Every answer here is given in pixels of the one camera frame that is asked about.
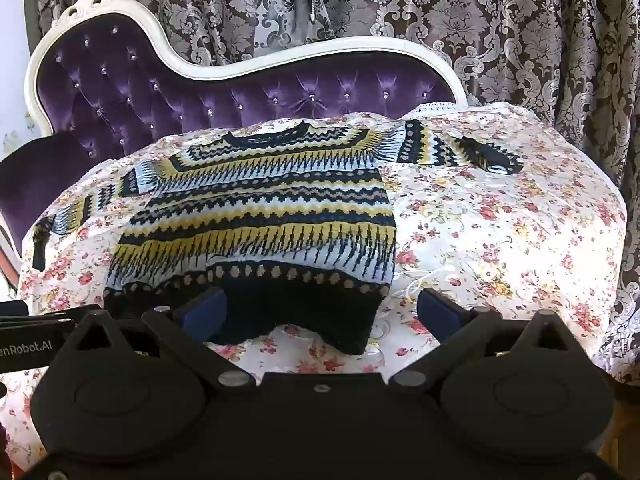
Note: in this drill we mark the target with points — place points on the light grey damask curtain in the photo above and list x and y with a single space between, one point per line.
280 5

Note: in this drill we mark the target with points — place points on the floral blanket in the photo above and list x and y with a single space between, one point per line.
500 235

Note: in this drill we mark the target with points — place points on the patterned knit sweater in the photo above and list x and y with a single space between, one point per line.
250 210

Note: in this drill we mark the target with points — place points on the curtain pull tassel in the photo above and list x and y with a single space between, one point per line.
312 16

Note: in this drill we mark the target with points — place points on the purple tufted velvet headboard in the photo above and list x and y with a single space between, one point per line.
150 90

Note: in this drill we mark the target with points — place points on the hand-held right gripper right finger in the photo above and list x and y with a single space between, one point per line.
439 310

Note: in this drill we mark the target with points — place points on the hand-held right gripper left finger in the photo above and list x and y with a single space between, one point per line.
207 312

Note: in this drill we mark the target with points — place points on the dark damask curtain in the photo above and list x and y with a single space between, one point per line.
500 25

